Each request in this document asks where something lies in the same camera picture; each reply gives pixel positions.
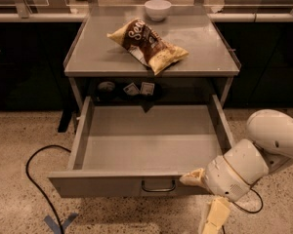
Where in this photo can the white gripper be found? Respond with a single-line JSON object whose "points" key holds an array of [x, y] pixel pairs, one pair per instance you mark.
{"points": [[225, 176]]}

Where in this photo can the grey top drawer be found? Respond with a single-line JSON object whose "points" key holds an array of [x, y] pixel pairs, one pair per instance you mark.
{"points": [[124, 151]]}

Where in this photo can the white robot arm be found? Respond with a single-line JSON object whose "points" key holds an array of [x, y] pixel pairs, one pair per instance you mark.
{"points": [[267, 149]]}

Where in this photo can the right small white packet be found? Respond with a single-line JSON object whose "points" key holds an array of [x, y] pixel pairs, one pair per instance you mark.
{"points": [[147, 89]]}

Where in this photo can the small white packet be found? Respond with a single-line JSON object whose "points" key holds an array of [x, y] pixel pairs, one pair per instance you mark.
{"points": [[147, 89], [131, 90]]}

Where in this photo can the left small white packet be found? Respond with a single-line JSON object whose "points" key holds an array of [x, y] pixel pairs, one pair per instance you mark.
{"points": [[131, 90]]}

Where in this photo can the round object in cabinet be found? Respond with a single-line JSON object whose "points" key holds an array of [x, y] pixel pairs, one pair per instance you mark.
{"points": [[106, 87]]}

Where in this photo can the brown yellow chip bag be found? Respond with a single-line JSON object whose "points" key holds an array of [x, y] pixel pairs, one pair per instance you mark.
{"points": [[146, 46]]}

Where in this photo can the blue tape mark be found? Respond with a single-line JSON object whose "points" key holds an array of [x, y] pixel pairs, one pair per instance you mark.
{"points": [[59, 227]]}

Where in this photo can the white bowl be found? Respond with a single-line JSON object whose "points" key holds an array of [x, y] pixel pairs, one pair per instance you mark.
{"points": [[157, 10]]}

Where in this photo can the white railing counter edge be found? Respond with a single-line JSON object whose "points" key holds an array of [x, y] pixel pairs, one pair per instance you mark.
{"points": [[213, 17]]}

